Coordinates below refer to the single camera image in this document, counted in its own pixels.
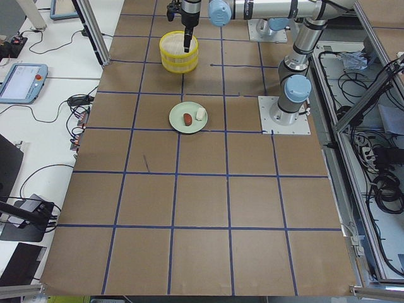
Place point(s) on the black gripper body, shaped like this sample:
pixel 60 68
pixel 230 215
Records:
pixel 190 14

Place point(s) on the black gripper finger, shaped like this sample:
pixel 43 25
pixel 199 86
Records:
pixel 188 35

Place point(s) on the yellow bamboo steamer layer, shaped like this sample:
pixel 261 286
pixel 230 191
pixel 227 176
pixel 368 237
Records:
pixel 171 47
pixel 180 67

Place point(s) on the white bun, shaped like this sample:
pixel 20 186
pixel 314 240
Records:
pixel 200 113

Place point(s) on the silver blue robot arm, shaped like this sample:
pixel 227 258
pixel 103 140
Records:
pixel 295 87

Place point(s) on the second silver robot base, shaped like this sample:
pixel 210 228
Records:
pixel 273 30

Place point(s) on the light green plate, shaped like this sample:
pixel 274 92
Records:
pixel 176 118

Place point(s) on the blue framed tablet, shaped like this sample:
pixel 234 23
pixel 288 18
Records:
pixel 62 10

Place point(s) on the black power adapter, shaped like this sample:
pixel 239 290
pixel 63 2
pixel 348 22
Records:
pixel 80 100

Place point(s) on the blue teach pendant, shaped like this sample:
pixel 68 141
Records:
pixel 23 83

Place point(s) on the black laptop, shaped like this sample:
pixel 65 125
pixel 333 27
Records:
pixel 11 158

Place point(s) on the white power strip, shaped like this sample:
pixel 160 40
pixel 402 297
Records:
pixel 366 154

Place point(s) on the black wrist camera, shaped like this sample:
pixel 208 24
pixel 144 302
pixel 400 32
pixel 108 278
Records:
pixel 173 8

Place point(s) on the aluminium frame post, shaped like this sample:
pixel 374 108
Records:
pixel 91 27

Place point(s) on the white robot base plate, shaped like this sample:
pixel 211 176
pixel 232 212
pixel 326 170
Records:
pixel 274 121

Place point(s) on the black camera on stand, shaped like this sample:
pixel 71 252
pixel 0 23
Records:
pixel 39 217

